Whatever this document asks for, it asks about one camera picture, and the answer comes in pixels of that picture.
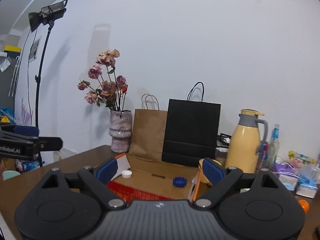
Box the blue ridged lid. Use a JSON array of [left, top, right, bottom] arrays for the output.
[[172, 177, 187, 187]]

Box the yellow mug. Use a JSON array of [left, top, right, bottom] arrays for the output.
[[199, 158, 225, 186]]

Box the small white cap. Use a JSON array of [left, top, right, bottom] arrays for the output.
[[121, 170, 132, 178]]

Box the red orange cardboard box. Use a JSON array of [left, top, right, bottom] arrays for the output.
[[106, 153, 210, 203]]

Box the yellow thermos jug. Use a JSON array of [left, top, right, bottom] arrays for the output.
[[225, 108, 268, 173]]

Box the pink knitted-look vase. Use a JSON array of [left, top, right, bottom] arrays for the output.
[[109, 111, 132, 153]]

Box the black paper bag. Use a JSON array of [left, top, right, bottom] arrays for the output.
[[162, 90, 221, 167]]

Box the brown paper bag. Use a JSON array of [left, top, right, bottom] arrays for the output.
[[129, 93, 167, 162]]

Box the clear glass bottle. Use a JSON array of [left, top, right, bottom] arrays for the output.
[[266, 124, 280, 170]]

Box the dried pink flower bouquet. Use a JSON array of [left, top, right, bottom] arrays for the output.
[[77, 49, 128, 112]]

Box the tissue pack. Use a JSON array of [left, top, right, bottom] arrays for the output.
[[296, 165, 319, 199]]

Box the orange fruit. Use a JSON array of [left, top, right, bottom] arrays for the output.
[[298, 199, 310, 213]]

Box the studio light on stand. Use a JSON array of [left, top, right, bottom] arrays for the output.
[[25, 0, 69, 168]]

